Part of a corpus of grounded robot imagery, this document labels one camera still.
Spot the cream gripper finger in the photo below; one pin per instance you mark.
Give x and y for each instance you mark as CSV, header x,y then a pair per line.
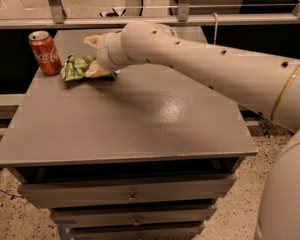
x,y
95,71
91,40

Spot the green jalapeno chip bag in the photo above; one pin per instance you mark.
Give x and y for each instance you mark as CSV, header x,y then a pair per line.
x,y
74,68

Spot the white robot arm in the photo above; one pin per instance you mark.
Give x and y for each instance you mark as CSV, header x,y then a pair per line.
x,y
263,83

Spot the red coke can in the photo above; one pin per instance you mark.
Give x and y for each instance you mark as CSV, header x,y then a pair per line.
x,y
45,52

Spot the top grey drawer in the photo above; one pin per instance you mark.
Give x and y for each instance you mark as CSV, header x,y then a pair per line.
x,y
127,191

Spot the grey drawer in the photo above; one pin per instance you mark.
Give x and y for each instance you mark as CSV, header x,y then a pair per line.
x,y
127,191
142,232
139,214

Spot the middle grey drawer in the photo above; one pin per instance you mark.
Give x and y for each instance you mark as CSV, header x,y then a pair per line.
x,y
139,214

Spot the bottom grey drawer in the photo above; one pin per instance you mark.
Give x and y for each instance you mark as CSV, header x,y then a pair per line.
x,y
142,232

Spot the metal railing frame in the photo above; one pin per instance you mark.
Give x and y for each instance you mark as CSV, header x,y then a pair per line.
x,y
66,14

